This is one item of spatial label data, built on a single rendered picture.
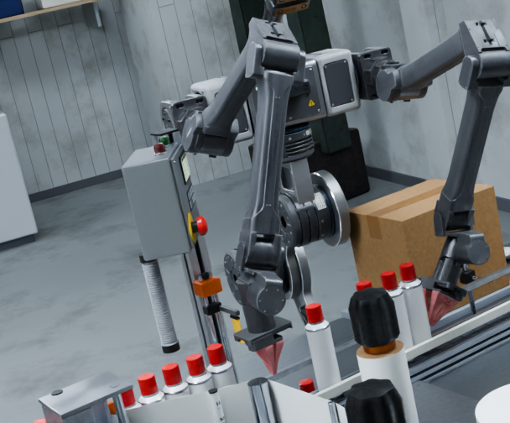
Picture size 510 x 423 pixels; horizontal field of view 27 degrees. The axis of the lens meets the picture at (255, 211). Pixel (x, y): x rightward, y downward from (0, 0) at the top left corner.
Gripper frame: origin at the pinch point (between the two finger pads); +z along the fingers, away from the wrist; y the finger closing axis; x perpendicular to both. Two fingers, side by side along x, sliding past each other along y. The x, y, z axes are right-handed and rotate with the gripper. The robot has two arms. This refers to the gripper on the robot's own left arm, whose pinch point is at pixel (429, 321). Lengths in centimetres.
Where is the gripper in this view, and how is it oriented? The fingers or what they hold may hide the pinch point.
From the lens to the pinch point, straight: 240.5
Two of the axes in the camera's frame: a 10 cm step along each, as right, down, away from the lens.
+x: 7.7, 3.7, 5.2
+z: -3.6, 9.3, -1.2
